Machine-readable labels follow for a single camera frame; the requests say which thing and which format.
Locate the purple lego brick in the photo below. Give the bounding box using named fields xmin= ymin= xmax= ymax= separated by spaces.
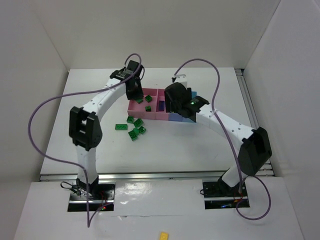
xmin=158 ymin=100 xmax=166 ymax=112

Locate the green L-shaped lego brick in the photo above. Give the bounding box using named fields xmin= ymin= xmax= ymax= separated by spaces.
xmin=135 ymin=98 xmax=143 ymax=104

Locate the green lego brick bottom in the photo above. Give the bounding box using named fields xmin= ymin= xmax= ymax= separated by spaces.
xmin=144 ymin=95 xmax=153 ymax=103

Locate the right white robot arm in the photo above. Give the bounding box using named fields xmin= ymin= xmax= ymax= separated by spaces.
xmin=164 ymin=82 xmax=272 ymax=189

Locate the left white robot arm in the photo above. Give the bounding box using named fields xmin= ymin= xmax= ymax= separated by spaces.
xmin=69 ymin=60 xmax=144 ymax=195

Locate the purple blue container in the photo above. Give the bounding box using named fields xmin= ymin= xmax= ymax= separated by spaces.
xmin=168 ymin=112 xmax=183 ymax=122

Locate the small pink container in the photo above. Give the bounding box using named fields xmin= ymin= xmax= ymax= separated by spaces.
xmin=155 ymin=89 xmax=169 ymax=121

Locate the large pink container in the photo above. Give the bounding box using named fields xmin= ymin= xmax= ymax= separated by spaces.
xmin=127 ymin=88 xmax=158 ymax=120

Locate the small green lego brick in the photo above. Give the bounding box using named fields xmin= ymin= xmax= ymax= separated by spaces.
xmin=133 ymin=127 xmax=140 ymax=135

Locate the yellow lego brick foreground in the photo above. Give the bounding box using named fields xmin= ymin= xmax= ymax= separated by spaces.
xmin=159 ymin=232 xmax=169 ymax=240

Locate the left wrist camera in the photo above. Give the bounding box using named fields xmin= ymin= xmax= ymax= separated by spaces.
xmin=109 ymin=69 xmax=133 ymax=81

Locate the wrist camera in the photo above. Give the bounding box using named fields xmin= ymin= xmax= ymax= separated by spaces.
xmin=171 ymin=74 xmax=188 ymax=88
xmin=109 ymin=69 xmax=133 ymax=81

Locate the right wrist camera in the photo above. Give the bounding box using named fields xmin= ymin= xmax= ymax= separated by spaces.
xmin=171 ymin=74 xmax=188 ymax=88

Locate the aluminium rail right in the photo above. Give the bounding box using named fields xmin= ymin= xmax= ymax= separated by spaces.
xmin=234 ymin=68 xmax=275 ymax=177

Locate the aluminium rail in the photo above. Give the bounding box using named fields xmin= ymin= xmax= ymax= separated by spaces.
xmin=234 ymin=68 xmax=275 ymax=177
xmin=39 ymin=171 xmax=224 ymax=182

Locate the aluminium rail front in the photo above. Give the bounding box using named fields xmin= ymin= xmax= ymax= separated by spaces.
xmin=39 ymin=171 xmax=224 ymax=182

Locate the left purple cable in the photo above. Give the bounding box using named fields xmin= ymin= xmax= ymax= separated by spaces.
xmin=27 ymin=52 xmax=143 ymax=228

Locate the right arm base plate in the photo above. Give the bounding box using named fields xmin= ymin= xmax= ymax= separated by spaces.
xmin=199 ymin=181 xmax=250 ymax=210

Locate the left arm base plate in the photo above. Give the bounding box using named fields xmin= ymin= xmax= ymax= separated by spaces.
xmin=67 ymin=183 xmax=116 ymax=212

